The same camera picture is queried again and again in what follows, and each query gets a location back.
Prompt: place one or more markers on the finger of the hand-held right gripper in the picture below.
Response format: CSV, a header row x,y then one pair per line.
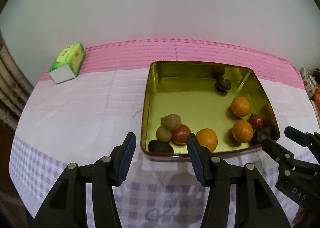
x,y
276,149
296,135

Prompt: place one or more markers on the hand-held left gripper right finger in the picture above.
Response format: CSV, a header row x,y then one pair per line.
x,y
197,163

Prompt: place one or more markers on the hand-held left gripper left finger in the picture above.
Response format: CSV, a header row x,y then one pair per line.
x,y
126,165

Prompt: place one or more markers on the dark wrinkled fruit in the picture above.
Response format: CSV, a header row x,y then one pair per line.
x,y
261,135
160,146
223,83

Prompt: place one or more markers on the smooth yellow orange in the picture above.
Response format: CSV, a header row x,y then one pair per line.
x,y
207,139

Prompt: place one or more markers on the small red tomato with stem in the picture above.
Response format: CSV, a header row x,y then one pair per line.
x,y
256,121

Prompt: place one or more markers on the mandarin orange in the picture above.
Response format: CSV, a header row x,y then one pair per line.
x,y
242,131
240,106

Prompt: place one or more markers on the red tin box gold inside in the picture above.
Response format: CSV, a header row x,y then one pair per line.
x,y
195,93

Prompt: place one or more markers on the orange object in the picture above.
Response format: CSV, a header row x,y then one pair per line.
x,y
317,98

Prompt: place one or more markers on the floral patterned object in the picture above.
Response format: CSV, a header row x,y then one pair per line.
x,y
308,79

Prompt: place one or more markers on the pink purple checked tablecloth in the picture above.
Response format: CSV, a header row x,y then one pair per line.
x,y
87,105

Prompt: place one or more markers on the green tissue box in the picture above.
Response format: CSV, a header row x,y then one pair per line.
x,y
67,60

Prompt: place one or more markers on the bamboo furniture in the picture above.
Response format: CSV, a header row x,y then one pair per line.
x,y
10,80

